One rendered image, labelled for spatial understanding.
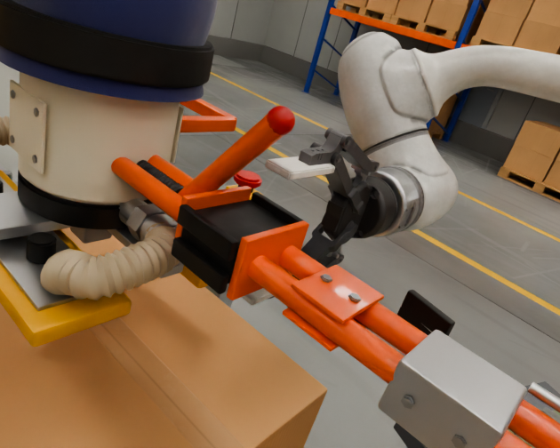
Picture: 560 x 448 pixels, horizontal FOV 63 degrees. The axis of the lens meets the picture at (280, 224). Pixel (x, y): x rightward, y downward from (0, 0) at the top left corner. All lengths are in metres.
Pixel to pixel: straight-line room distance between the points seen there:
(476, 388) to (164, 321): 0.51
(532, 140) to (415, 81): 6.94
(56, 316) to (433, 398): 0.33
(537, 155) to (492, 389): 7.27
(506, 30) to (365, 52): 7.20
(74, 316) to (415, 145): 0.47
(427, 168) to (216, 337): 0.40
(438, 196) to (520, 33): 7.18
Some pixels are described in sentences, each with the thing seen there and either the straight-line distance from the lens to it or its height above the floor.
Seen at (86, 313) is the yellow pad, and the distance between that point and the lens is 0.48.
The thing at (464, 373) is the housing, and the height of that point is 1.24.
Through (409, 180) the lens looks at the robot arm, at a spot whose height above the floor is 1.26.
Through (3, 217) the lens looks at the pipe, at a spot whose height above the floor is 1.14.
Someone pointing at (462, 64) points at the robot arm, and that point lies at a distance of 0.70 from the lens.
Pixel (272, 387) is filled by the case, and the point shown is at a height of 0.95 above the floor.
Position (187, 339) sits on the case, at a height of 0.95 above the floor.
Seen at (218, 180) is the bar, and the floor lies 1.27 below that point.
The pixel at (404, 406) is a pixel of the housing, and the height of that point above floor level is 1.21.
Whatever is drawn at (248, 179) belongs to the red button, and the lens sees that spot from 1.08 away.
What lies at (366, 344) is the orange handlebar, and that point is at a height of 1.23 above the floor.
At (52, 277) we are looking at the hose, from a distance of 0.46.
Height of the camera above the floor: 1.42
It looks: 25 degrees down
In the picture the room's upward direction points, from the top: 16 degrees clockwise
